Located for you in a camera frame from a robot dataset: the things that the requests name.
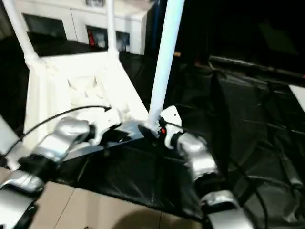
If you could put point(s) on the white plastic table top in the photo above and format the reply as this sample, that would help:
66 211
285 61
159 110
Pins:
47 95

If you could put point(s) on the black mat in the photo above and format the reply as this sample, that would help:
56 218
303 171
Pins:
238 131

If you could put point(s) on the small yellow label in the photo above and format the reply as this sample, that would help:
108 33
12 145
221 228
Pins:
177 54

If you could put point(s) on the black panel with blue edge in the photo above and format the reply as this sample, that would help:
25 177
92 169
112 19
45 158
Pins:
152 23

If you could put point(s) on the black flat screen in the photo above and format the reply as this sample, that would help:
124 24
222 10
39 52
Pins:
257 66

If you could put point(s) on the white glass-door cabinet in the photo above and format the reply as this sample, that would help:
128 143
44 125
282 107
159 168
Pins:
76 14

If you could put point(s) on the black and white bundle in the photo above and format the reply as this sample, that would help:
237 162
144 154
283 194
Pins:
91 2

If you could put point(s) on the white flat board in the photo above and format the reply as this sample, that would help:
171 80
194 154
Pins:
299 95

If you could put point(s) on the grey curtain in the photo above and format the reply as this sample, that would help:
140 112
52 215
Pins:
3 26

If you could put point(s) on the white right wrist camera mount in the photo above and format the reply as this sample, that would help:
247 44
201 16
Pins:
171 119

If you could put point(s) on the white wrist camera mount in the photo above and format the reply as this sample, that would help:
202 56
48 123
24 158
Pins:
107 121
171 119

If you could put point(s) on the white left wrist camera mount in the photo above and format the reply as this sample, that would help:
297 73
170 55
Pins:
107 121

